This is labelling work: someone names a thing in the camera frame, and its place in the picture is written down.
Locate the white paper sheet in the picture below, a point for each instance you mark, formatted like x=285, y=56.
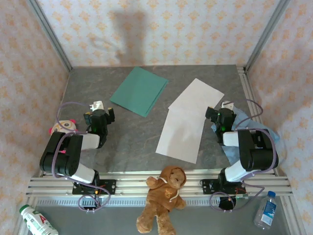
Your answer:
x=195, y=95
x=181, y=137

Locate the green plastic folder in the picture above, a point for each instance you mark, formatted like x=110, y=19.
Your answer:
x=139, y=93

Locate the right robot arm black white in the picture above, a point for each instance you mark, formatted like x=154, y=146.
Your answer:
x=256, y=156

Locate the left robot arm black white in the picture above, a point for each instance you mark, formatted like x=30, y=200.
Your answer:
x=61, y=159

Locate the round white pink plush toy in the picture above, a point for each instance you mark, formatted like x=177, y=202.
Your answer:
x=64, y=125

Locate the light blue cloth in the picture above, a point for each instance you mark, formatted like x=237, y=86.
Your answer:
x=231, y=154

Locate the brown teddy bear with hoodie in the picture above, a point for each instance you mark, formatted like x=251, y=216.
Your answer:
x=166, y=193

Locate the clear water bottle blue label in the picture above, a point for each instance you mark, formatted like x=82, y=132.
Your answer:
x=266, y=210

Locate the white bottle with green cap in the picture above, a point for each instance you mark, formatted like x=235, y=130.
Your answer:
x=34, y=219

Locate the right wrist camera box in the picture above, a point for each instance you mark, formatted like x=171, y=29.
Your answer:
x=228, y=104

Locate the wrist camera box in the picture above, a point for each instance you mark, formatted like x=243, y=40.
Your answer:
x=97, y=105
x=228, y=104

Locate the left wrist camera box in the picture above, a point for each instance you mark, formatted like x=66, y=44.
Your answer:
x=97, y=105

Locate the aluminium side rail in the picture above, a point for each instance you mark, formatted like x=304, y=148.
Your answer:
x=64, y=88
x=247, y=85

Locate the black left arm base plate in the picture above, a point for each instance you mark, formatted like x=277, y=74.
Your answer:
x=110, y=186

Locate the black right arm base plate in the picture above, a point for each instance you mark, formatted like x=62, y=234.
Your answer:
x=207, y=186

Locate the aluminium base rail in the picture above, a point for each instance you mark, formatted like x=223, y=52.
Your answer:
x=132, y=187

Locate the aluminium frame post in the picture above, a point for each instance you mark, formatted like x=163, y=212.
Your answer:
x=49, y=31
x=266, y=31

